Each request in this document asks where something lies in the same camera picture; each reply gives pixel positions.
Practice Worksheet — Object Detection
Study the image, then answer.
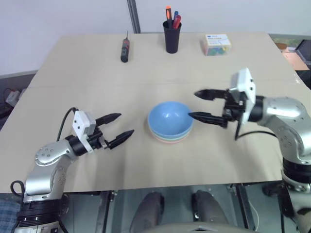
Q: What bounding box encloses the pink bowl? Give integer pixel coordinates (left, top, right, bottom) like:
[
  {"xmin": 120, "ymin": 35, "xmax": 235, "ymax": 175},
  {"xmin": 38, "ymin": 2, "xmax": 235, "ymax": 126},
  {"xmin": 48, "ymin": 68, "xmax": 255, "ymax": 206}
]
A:
[{"xmin": 151, "ymin": 132, "xmax": 191, "ymax": 146}]

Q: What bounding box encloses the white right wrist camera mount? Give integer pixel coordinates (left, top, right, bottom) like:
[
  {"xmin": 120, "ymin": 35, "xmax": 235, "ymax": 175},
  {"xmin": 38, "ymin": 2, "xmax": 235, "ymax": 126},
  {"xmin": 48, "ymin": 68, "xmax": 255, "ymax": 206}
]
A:
[{"xmin": 229, "ymin": 67, "xmax": 257, "ymax": 123}]

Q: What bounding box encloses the dark rounded shape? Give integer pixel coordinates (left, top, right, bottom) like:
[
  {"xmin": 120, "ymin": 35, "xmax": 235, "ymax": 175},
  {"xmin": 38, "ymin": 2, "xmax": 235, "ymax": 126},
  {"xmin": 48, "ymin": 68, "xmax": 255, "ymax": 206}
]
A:
[
  {"xmin": 191, "ymin": 190, "xmax": 229, "ymax": 227},
  {"xmin": 130, "ymin": 191, "xmax": 165, "ymax": 233}
]

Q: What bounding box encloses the grey metal post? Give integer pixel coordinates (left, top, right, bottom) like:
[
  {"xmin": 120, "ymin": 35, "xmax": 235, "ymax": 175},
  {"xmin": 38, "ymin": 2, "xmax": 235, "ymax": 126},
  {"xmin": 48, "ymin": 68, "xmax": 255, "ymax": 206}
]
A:
[{"xmin": 126, "ymin": 0, "xmax": 142, "ymax": 34}]

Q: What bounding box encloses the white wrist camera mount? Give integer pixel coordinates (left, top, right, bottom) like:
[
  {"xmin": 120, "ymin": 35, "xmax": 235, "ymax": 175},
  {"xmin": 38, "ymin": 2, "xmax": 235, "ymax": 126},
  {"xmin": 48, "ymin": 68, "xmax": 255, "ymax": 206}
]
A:
[
  {"xmin": 72, "ymin": 110, "xmax": 98, "ymax": 153},
  {"xmin": 229, "ymin": 67, "xmax": 257, "ymax": 123}
]

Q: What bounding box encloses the white power strip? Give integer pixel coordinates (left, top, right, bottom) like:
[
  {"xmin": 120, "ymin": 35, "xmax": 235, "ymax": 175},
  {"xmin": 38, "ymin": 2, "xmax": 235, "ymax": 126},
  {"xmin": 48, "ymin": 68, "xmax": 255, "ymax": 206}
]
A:
[{"xmin": 5, "ymin": 89, "xmax": 20, "ymax": 105}]

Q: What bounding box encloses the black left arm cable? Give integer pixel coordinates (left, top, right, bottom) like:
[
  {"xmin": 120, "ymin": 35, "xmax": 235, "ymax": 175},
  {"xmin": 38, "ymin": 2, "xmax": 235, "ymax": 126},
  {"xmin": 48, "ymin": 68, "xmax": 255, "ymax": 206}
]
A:
[{"xmin": 56, "ymin": 107, "xmax": 79, "ymax": 142}]

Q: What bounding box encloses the clear box of coloured pins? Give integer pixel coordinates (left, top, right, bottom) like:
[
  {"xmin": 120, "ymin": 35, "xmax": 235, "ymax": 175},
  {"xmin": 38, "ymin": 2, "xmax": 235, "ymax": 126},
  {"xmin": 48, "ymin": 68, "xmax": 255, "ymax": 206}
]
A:
[{"xmin": 200, "ymin": 33, "xmax": 232, "ymax": 57}]

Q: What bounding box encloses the black pen cup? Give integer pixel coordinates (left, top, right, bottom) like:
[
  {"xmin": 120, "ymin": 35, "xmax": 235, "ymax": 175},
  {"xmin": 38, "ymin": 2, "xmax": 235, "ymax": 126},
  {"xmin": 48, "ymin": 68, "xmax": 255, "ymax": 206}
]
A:
[{"xmin": 162, "ymin": 19, "xmax": 182, "ymax": 54}]

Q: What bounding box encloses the black and red screwdriver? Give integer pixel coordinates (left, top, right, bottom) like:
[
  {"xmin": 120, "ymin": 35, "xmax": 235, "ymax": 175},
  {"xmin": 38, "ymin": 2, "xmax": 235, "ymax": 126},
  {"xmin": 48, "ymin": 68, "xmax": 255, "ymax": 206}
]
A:
[{"xmin": 120, "ymin": 30, "xmax": 131, "ymax": 64}]

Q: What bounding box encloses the blue plaid cloth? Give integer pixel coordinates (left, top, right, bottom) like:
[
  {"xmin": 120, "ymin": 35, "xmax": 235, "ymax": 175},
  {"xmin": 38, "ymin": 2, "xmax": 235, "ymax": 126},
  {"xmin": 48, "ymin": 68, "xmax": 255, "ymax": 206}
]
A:
[{"xmin": 0, "ymin": 198, "xmax": 22, "ymax": 233}]

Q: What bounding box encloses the orange marker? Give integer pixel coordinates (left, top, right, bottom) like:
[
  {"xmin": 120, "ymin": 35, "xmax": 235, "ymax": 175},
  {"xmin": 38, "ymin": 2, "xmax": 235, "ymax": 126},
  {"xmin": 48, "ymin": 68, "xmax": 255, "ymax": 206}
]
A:
[{"xmin": 165, "ymin": 5, "xmax": 173, "ymax": 28}]

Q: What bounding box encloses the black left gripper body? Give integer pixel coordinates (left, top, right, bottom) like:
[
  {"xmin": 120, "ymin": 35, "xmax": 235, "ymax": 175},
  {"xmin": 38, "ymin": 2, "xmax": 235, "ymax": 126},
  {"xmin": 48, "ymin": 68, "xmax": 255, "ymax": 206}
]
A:
[{"xmin": 86, "ymin": 128, "xmax": 109, "ymax": 151}]

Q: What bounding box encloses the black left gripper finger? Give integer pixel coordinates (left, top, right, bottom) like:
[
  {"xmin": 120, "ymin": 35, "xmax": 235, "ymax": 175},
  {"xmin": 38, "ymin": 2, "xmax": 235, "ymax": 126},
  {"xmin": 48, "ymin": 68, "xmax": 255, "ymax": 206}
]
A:
[
  {"xmin": 106, "ymin": 129, "xmax": 135, "ymax": 150},
  {"xmin": 95, "ymin": 112, "xmax": 122, "ymax": 127}
]

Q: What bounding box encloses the green bowl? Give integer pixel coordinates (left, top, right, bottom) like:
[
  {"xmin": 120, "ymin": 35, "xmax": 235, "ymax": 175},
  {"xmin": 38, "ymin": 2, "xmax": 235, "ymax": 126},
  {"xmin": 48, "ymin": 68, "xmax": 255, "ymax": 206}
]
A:
[{"xmin": 149, "ymin": 126, "xmax": 193, "ymax": 142}]

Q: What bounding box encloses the black monitor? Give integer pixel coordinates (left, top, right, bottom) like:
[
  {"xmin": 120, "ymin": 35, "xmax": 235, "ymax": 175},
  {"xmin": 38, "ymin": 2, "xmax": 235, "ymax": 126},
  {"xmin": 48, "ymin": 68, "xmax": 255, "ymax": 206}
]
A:
[{"xmin": 294, "ymin": 39, "xmax": 311, "ymax": 67}]

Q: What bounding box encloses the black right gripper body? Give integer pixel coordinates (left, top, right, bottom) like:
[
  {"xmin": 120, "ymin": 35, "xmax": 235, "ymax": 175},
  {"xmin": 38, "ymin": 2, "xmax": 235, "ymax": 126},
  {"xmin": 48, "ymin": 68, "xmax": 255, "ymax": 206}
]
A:
[{"xmin": 221, "ymin": 88, "xmax": 246, "ymax": 125}]

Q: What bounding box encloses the blue bowl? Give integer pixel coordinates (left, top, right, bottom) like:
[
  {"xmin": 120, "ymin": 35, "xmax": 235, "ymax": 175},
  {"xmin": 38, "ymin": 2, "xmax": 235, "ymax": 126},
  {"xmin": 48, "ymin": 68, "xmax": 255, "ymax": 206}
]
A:
[{"xmin": 147, "ymin": 100, "xmax": 194, "ymax": 137}]

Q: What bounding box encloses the orange box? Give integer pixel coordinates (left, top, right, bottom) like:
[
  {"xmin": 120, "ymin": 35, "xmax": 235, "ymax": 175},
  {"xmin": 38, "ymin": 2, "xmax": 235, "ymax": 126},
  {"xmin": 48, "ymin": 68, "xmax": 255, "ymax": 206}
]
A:
[{"xmin": 281, "ymin": 49, "xmax": 310, "ymax": 71}]

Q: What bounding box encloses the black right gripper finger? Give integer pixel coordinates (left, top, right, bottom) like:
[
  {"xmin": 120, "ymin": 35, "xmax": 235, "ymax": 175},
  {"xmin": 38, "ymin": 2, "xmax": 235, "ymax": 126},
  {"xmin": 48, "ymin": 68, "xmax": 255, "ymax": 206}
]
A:
[
  {"xmin": 188, "ymin": 111, "xmax": 228, "ymax": 128},
  {"xmin": 194, "ymin": 89, "xmax": 229, "ymax": 101}
]

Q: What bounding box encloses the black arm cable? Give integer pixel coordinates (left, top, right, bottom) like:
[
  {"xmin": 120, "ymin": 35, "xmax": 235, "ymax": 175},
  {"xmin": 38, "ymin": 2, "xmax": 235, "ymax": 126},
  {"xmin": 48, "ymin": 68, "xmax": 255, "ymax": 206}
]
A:
[
  {"xmin": 56, "ymin": 107, "xmax": 79, "ymax": 142},
  {"xmin": 234, "ymin": 116, "xmax": 278, "ymax": 141}
]

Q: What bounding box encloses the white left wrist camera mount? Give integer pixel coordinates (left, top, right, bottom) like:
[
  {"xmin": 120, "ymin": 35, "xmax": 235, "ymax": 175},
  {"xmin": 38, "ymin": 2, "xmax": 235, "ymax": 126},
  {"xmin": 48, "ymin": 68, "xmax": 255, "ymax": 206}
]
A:
[{"xmin": 72, "ymin": 110, "xmax": 98, "ymax": 153}]

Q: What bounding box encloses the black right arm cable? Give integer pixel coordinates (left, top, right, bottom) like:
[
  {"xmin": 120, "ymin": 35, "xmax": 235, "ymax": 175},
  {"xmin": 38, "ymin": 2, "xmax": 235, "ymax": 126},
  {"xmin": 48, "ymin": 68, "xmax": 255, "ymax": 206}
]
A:
[{"xmin": 234, "ymin": 116, "xmax": 278, "ymax": 141}]

